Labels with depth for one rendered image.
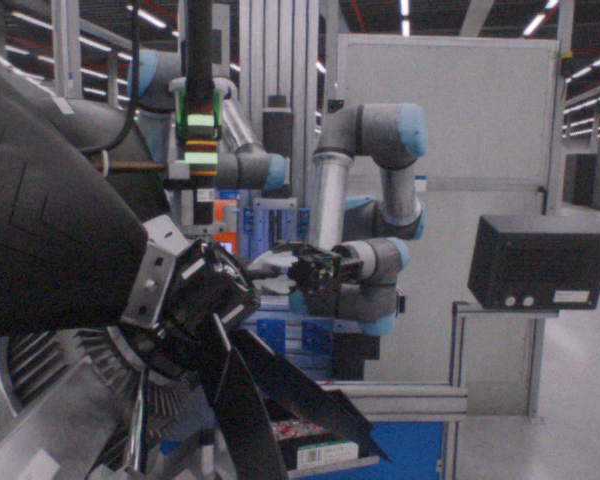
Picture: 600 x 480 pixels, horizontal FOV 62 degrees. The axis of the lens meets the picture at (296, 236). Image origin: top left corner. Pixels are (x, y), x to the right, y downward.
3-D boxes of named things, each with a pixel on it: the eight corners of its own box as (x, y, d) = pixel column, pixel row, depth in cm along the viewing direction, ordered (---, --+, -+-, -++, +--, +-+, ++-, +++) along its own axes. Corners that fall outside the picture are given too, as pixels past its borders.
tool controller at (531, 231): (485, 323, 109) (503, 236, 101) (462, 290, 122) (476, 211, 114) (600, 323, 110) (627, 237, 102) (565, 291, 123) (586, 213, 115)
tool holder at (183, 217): (176, 237, 65) (175, 162, 64) (155, 231, 71) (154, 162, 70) (235, 232, 71) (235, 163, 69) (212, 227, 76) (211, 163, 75)
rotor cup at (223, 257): (107, 328, 54) (198, 253, 53) (119, 270, 67) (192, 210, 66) (196, 400, 60) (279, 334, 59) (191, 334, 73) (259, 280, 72)
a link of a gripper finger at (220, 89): (236, 122, 68) (221, 128, 76) (236, 78, 67) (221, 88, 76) (214, 121, 67) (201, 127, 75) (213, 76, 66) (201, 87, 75)
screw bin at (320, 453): (259, 481, 86) (259, 443, 85) (241, 431, 102) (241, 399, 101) (373, 461, 93) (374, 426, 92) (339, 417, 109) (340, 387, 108)
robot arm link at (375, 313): (344, 321, 108) (346, 272, 106) (396, 327, 105) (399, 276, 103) (337, 333, 101) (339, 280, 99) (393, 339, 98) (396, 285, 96)
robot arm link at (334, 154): (310, 95, 112) (282, 311, 100) (358, 94, 109) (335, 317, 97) (320, 119, 123) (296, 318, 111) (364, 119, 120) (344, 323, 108)
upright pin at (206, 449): (198, 483, 63) (197, 436, 62) (200, 472, 65) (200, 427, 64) (214, 482, 63) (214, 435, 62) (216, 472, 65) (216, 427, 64)
